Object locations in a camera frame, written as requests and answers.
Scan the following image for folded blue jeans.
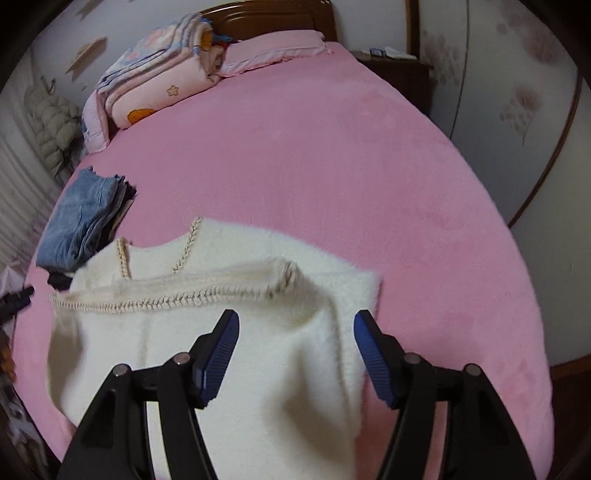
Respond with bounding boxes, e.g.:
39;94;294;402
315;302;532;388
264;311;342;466
36;168;125;271

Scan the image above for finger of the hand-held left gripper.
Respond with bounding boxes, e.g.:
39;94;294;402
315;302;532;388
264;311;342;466
0;286;36;324

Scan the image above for pink bed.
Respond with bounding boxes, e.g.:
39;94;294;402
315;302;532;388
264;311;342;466
11;39;555;480

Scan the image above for wooden headboard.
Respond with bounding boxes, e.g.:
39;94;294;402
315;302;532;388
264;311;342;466
198;0;338;42

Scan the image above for white papers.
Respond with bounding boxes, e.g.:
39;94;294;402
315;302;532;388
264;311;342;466
362;46;419;61

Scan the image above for white knit cardigan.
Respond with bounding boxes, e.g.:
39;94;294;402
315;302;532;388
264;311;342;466
47;217;384;480

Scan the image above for pink pillow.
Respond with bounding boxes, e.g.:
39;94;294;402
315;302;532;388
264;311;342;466
221;30;334;77

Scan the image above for wooden wall shelf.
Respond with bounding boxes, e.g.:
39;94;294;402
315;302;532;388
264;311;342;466
65;34;109;75

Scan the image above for folded pink star-print quilt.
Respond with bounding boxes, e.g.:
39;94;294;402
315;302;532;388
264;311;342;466
104;34;232;130

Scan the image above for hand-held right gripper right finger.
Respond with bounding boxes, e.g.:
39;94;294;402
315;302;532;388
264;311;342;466
353;309;537;480

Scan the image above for folded floral quilt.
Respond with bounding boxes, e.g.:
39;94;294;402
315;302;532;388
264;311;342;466
97;13;218;88

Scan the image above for floral wardrobe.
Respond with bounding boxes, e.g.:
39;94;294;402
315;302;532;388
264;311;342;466
406;0;591;370

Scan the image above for green puffer jacket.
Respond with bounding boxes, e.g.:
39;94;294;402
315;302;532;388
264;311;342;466
23;83;84;178

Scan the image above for dark wooden nightstand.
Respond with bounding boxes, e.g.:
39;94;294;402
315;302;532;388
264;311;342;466
348;48;435;116

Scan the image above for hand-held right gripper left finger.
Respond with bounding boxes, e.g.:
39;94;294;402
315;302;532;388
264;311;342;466
57;309;241;480

